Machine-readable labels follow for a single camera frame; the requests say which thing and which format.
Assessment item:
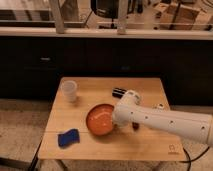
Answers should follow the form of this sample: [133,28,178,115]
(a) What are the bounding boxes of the black office chair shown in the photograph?
[90,0,119,19]

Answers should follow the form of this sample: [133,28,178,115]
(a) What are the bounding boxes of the dark red oblong object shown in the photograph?
[132,122,140,130]

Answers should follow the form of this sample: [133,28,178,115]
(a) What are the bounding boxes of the translucent plastic cup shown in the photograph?
[60,80,77,102]

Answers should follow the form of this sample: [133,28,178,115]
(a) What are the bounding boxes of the cardboard box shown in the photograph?
[156,3,198,30]

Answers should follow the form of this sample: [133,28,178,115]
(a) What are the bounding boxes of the black cable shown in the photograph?
[181,144,213,171]

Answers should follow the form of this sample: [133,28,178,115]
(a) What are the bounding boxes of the wooden table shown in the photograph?
[38,77,184,161]

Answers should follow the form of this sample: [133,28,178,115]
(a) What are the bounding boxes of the blue sponge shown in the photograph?
[58,129,80,147]

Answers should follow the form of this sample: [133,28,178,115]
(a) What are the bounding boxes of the clear plastic bottle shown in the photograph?
[154,103,165,110]

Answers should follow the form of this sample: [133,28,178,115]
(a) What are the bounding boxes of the orange ceramic bowl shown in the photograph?
[86,104,114,136]

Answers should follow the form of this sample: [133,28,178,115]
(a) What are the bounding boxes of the black rectangular case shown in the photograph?
[112,88,126,98]

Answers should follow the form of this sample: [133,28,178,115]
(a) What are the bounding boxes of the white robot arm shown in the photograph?
[112,90,213,147]

